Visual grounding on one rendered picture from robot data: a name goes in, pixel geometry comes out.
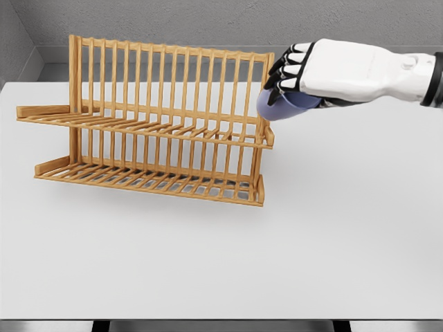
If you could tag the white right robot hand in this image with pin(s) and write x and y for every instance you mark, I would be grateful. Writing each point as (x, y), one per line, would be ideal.
(334, 71)

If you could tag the blue-purple cup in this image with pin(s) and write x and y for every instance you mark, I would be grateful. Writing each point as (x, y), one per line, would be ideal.
(282, 108)

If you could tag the wooden two-tier dish rack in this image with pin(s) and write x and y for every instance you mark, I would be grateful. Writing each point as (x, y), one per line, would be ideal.
(162, 121)

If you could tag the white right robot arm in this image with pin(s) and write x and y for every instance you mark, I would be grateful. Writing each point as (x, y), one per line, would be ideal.
(415, 77)

